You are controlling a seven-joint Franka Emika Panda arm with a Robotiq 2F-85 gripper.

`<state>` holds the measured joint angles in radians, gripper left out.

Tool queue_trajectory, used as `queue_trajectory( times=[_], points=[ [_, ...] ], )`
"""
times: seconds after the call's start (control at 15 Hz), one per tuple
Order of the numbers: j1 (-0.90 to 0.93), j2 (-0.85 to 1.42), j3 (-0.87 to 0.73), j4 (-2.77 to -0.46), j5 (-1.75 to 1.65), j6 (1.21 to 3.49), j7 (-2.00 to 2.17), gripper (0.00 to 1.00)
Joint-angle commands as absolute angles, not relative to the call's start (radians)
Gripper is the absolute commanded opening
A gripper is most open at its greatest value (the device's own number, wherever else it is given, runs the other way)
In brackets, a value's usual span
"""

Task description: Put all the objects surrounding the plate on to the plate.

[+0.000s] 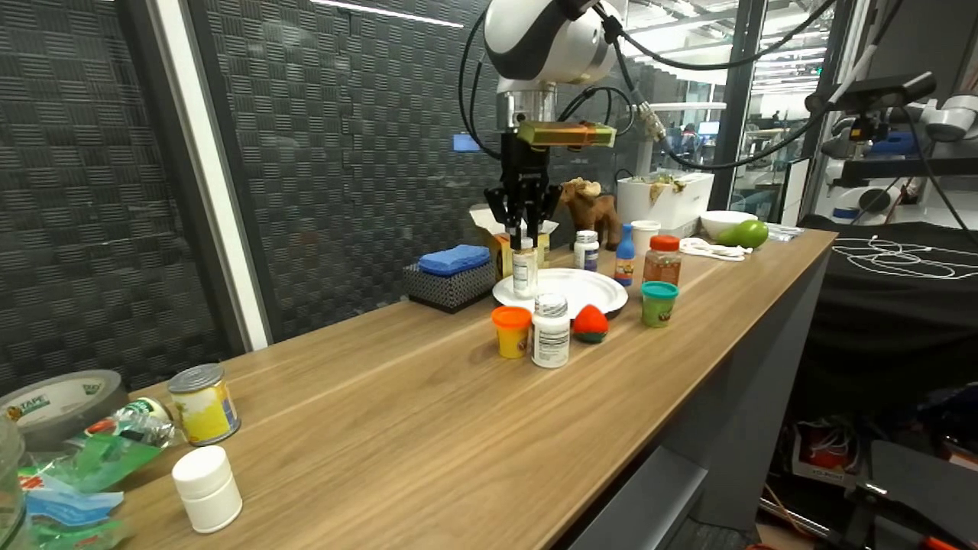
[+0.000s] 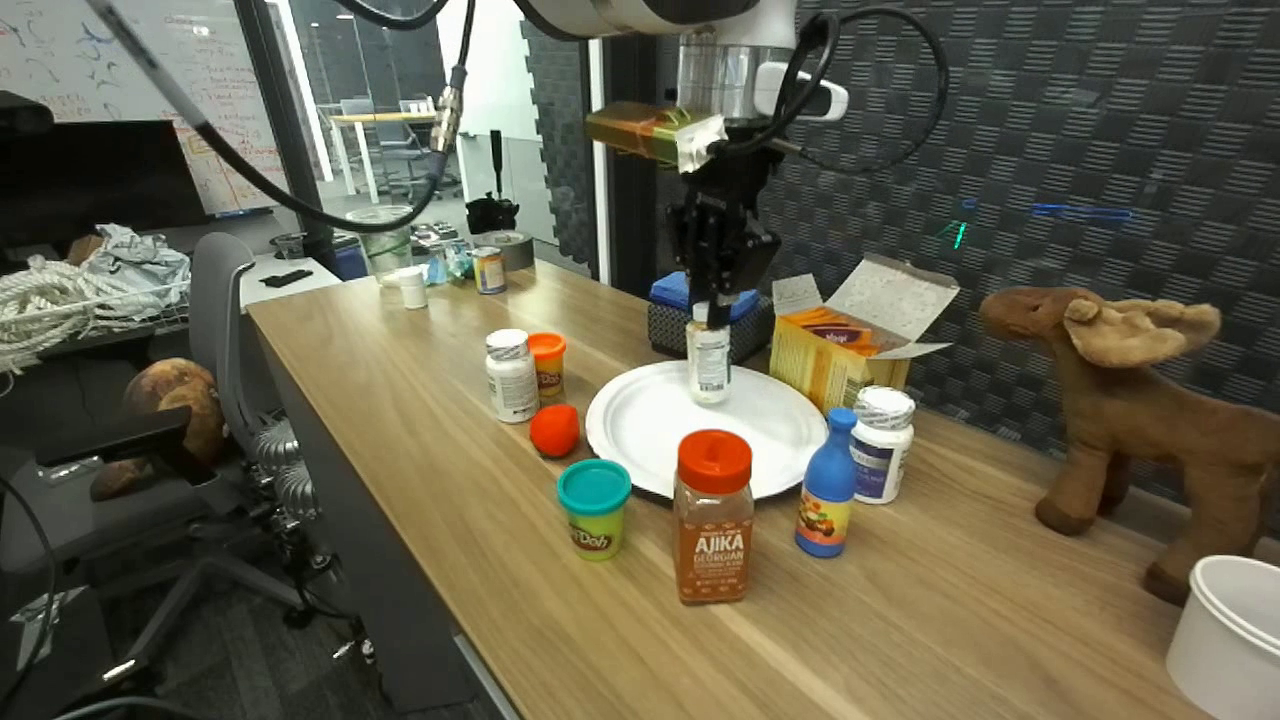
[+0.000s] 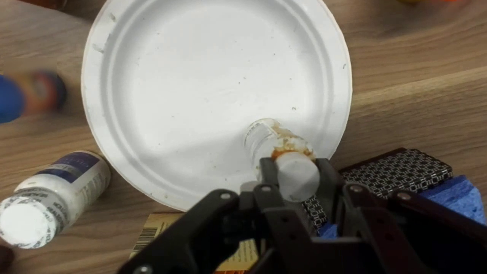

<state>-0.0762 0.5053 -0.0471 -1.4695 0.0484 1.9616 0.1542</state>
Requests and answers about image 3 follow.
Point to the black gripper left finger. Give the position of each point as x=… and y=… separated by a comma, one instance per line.
x=228, y=234

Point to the white paper plate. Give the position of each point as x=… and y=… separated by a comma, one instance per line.
x=202, y=92

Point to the blue sponge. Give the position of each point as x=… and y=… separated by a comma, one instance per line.
x=456, y=199

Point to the white bottle blue label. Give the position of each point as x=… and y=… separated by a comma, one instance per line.
x=50, y=203

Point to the blue-capped small bottle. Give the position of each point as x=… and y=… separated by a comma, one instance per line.
x=24, y=97

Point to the black mesh box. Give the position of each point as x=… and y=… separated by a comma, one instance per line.
x=400, y=170

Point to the yellow cardboard box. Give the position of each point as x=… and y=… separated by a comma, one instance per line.
x=152, y=234

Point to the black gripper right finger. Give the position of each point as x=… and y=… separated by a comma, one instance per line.
x=405, y=238

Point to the stained white pill bottle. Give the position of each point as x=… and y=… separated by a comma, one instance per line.
x=297, y=178

